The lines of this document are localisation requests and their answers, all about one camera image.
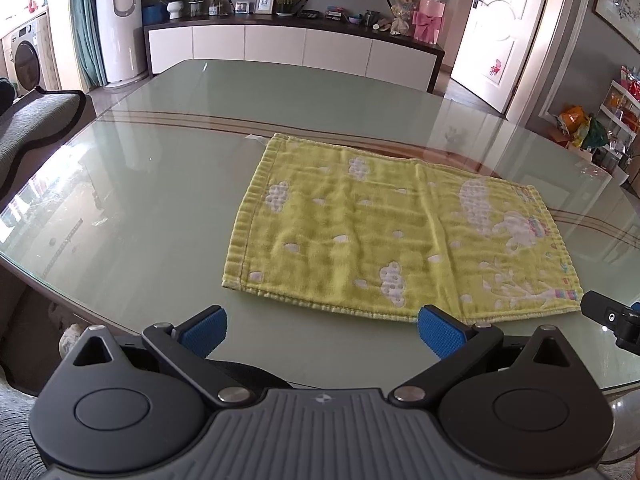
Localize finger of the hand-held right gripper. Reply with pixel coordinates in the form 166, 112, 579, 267
581, 290, 640, 349

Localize white washing machine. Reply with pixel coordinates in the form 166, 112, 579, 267
2, 12, 51, 96

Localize pink gift box with bow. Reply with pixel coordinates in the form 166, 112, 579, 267
412, 0, 447, 44

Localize white dark-topped television cabinet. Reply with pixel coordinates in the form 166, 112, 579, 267
143, 12, 446, 94

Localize beige plush doll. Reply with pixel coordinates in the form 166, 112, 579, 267
389, 0, 417, 37

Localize grey sofa with dark trim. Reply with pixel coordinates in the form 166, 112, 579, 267
0, 87, 96, 197

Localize yellow printed towel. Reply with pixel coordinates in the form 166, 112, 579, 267
221, 133, 585, 324

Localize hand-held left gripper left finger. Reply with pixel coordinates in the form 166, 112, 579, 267
72, 304, 253, 407

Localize white tower air conditioner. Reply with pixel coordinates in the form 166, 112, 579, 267
94, 0, 150, 89

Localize orange and yellow bags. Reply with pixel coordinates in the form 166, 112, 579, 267
554, 104, 609, 151

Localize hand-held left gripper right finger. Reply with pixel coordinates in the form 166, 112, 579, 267
390, 304, 571, 407

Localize framed wall picture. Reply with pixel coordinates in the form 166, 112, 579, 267
592, 0, 640, 54

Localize teal curtain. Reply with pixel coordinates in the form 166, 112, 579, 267
67, 0, 107, 94

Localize white storage shelf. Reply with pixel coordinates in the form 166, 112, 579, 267
596, 65, 640, 187

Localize white door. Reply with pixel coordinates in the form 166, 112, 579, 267
450, 0, 557, 116

